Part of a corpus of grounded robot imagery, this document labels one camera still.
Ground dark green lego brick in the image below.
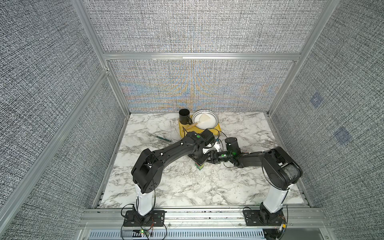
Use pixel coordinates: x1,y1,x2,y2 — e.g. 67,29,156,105
195,163,205,170

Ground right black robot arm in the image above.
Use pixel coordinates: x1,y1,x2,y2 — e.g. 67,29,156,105
203,138,303,225

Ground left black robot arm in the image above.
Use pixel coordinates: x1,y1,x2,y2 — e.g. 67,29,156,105
131,130,216,217

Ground yellow tray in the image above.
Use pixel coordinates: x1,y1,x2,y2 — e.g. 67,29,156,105
178,116,221,138

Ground white patterned bowl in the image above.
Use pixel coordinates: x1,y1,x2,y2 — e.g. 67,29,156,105
192,110,219,130

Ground wooden spatula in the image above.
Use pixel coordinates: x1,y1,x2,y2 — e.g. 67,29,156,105
183,114,210,131

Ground black mug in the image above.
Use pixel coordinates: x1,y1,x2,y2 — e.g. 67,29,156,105
179,109,193,125

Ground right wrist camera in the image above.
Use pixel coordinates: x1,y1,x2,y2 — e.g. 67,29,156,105
213,140,223,152

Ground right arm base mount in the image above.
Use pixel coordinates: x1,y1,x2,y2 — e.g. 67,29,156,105
243,208,286,227

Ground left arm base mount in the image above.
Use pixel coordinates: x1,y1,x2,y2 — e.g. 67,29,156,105
123,210,166,228

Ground white vented cable duct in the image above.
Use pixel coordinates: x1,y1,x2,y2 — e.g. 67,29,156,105
88,229,266,240

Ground aluminium front rail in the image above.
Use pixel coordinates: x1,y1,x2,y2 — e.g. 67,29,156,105
78,205,331,230

